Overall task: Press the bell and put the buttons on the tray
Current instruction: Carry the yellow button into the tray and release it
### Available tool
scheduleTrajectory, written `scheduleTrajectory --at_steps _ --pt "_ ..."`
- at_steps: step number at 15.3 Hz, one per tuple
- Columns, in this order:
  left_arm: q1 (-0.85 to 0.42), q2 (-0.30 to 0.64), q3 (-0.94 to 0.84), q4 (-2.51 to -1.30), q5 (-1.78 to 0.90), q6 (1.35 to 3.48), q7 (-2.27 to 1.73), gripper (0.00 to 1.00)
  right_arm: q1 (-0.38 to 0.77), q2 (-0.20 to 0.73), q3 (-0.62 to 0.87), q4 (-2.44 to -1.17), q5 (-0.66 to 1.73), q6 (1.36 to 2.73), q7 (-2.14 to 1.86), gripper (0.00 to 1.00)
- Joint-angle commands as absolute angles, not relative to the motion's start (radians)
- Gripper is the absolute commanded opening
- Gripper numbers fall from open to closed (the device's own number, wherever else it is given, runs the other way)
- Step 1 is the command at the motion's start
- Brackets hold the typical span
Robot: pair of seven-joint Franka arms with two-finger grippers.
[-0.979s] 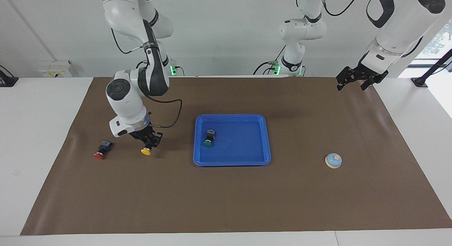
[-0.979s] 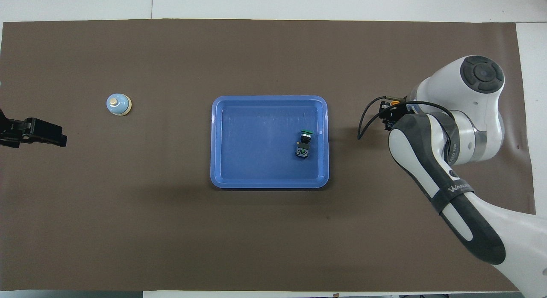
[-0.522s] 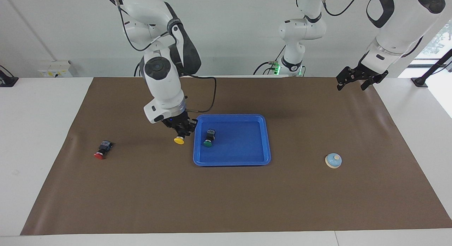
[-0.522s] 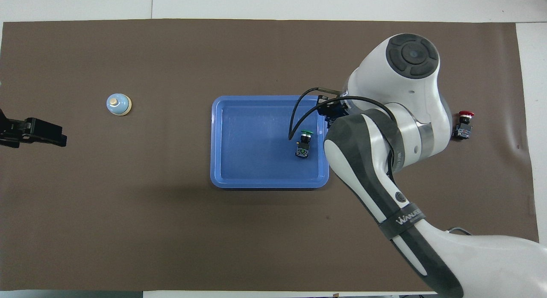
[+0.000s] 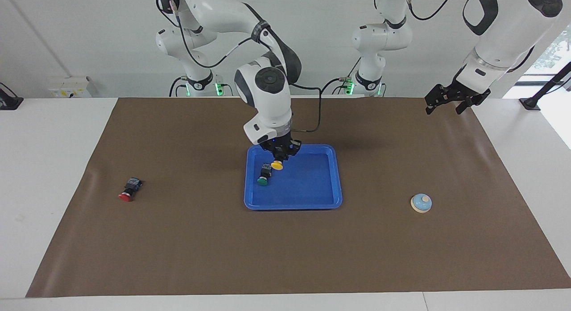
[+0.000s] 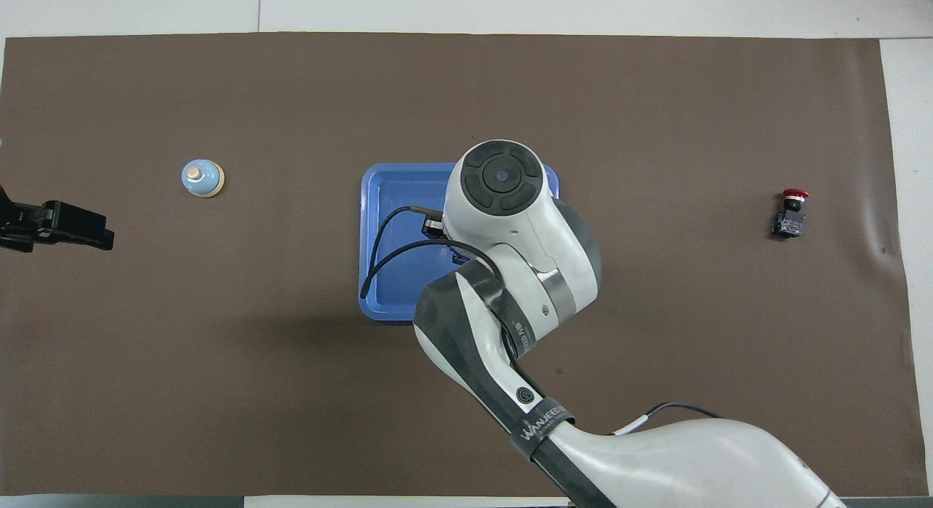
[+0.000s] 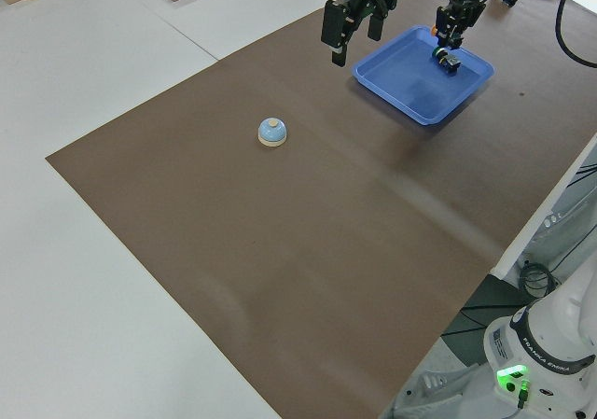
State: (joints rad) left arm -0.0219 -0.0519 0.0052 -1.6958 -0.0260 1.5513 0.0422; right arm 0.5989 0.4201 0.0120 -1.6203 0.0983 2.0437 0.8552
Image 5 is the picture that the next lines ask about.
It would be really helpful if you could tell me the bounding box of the green push button switch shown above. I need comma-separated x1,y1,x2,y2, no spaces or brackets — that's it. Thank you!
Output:
256,163,273,187

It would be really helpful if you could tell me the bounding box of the red push button switch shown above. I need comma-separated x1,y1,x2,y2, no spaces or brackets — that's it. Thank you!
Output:
118,177,144,202

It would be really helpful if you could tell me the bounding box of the blue plastic tray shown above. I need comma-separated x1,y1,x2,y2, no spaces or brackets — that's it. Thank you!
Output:
244,144,343,211

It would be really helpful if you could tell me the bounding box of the light blue call bell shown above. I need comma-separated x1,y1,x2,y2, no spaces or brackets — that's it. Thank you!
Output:
410,193,433,214

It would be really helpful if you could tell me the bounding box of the black angled stand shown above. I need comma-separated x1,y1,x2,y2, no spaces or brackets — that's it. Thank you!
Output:
519,60,571,111

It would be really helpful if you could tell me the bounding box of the bright window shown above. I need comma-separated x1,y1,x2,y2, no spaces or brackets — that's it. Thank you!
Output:
520,23,571,86

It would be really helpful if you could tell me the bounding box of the brown table mat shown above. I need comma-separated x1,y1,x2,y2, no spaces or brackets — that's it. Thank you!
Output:
25,97,571,298

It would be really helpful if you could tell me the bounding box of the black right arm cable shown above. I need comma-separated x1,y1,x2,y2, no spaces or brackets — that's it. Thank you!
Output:
156,0,323,134

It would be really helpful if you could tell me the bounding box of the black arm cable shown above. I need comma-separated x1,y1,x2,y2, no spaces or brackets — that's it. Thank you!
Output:
156,0,323,134
404,0,458,22

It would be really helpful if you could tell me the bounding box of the black base cable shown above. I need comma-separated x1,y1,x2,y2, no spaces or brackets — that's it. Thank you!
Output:
319,57,360,96
168,75,189,98

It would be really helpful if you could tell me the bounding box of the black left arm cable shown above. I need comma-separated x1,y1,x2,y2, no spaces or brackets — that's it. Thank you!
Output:
404,0,458,22

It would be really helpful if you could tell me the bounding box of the white wall outlet box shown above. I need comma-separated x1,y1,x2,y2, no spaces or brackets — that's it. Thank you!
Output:
47,76,92,99

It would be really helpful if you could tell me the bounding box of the black clamp mount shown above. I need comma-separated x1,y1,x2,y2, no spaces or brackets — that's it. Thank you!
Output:
0,82,24,111

